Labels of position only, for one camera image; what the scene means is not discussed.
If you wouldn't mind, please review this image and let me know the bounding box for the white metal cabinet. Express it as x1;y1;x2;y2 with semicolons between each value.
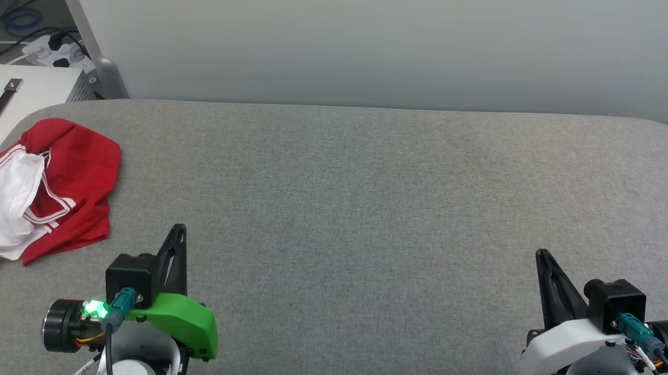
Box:
0;62;97;192

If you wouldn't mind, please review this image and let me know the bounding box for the blue coiled cable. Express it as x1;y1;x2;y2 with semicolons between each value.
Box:
0;0;46;38

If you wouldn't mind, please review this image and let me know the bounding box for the grey fabric sofa cushion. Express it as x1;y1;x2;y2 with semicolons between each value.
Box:
0;78;668;375

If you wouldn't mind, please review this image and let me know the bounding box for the left teal plug black cable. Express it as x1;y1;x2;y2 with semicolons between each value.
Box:
96;286;138;375

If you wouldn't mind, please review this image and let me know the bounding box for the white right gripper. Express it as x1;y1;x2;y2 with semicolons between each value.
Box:
519;248;655;375

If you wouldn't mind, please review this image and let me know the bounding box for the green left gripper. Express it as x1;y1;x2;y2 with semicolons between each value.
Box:
126;220;227;362

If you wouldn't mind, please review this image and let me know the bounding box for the white paper label tag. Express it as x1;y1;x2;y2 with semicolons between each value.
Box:
70;357;102;375

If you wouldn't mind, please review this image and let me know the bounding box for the white power strip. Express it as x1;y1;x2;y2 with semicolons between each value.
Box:
21;34;96;75

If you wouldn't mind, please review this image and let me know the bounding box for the red white basketball shirt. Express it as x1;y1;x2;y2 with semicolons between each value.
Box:
0;114;124;292

